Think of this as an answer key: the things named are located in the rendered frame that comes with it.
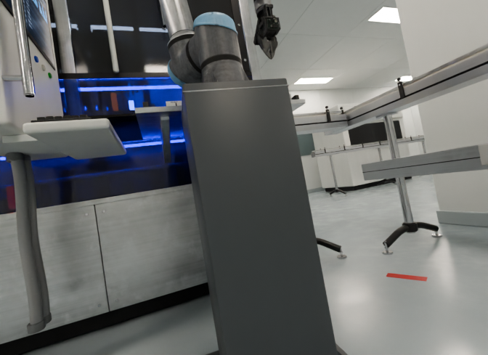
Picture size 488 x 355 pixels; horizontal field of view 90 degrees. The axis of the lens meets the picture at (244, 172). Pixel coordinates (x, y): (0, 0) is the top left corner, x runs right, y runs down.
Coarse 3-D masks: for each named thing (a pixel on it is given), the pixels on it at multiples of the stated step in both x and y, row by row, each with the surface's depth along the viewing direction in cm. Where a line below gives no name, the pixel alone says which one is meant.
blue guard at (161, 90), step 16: (64, 80) 114; (80, 80) 117; (96, 80) 119; (112, 80) 121; (128, 80) 123; (144, 80) 126; (160, 80) 129; (64, 96) 114; (80, 96) 116; (96, 96) 118; (112, 96) 120; (128, 96) 123; (144, 96) 125; (160, 96) 128; (176, 96) 131; (64, 112) 113; (80, 112) 115; (96, 112) 117; (112, 112) 120; (128, 112) 122
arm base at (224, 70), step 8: (216, 56) 62; (224, 56) 63; (232, 56) 64; (208, 64) 63; (216, 64) 62; (224, 64) 62; (232, 64) 63; (240, 64) 66; (208, 72) 63; (216, 72) 62; (224, 72) 61; (232, 72) 62; (240, 72) 63; (208, 80) 63; (216, 80) 61; (224, 80) 60; (232, 80) 61; (240, 80) 62
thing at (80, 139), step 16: (32, 128) 63; (48, 128) 64; (64, 128) 65; (80, 128) 67; (96, 128) 68; (112, 128) 74; (16, 144) 71; (32, 144) 74; (48, 144) 75; (64, 144) 78; (80, 144) 81; (96, 144) 85; (112, 144) 89
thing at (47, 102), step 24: (0, 0) 68; (24, 0) 83; (0, 24) 66; (48, 24) 104; (0, 48) 64; (48, 48) 100; (0, 72) 63; (48, 72) 97; (0, 96) 62; (24, 96) 74; (48, 96) 93; (0, 120) 61; (24, 120) 71; (0, 144) 75
